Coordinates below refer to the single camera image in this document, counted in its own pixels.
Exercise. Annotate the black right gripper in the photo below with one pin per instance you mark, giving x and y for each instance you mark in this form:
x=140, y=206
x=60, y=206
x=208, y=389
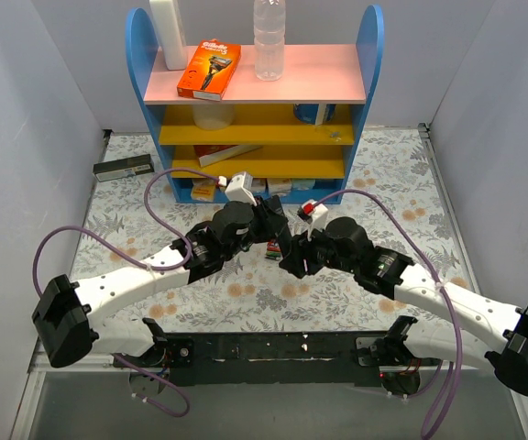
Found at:
x=302, y=253

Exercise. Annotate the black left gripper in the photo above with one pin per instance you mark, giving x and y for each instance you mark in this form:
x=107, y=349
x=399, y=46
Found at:
x=272, y=220

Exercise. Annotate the black tv remote control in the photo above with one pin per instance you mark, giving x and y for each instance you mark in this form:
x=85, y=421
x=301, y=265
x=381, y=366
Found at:
x=284, y=238

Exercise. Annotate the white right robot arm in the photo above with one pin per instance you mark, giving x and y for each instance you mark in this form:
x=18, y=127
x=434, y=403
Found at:
x=484, y=332

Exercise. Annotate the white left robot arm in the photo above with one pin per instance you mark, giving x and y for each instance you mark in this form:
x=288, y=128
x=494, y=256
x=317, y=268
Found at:
x=73, y=318

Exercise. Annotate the red yellow AAA battery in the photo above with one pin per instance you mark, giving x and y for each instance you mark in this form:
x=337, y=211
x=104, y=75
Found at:
x=273, y=250

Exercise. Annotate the white orange small box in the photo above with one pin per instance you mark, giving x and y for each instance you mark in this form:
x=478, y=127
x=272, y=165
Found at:
x=279, y=186

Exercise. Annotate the red white flat box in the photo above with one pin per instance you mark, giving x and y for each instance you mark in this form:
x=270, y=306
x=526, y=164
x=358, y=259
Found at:
x=210, y=154

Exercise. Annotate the blue shelf unit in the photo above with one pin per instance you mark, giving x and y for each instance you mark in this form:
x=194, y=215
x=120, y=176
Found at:
x=342, y=74

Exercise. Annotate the blue white can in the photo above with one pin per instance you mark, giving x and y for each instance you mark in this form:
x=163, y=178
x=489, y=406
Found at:
x=314, y=114

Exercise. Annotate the black rectangular box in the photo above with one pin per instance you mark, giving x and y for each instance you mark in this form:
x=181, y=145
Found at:
x=123, y=168

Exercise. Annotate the orange razor box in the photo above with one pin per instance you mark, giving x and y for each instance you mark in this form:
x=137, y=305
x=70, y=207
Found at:
x=209, y=71

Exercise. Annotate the clear plastic water bottle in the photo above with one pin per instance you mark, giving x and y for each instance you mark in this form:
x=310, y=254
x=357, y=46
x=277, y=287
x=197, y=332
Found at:
x=269, y=20

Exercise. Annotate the white tall bottle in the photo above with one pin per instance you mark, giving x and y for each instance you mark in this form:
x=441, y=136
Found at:
x=168, y=24

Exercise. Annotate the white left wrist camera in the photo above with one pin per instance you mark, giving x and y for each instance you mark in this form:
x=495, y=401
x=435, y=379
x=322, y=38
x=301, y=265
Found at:
x=238, y=188

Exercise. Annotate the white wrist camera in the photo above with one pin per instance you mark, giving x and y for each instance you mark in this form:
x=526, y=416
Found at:
x=314, y=214
x=238, y=188

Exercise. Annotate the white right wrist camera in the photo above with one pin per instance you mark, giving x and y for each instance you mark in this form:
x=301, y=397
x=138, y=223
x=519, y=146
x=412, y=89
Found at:
x=314, y=214

